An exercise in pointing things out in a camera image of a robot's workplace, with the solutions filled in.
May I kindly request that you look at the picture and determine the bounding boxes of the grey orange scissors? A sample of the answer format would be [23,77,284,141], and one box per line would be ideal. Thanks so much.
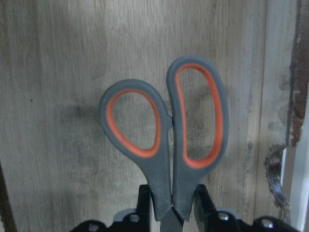
[99,56,229,232]

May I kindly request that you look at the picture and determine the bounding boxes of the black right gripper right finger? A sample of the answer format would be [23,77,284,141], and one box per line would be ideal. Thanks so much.
[194,184,216,232]

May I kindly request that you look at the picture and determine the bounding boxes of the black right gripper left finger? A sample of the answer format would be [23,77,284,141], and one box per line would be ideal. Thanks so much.
[136,185,151,232]

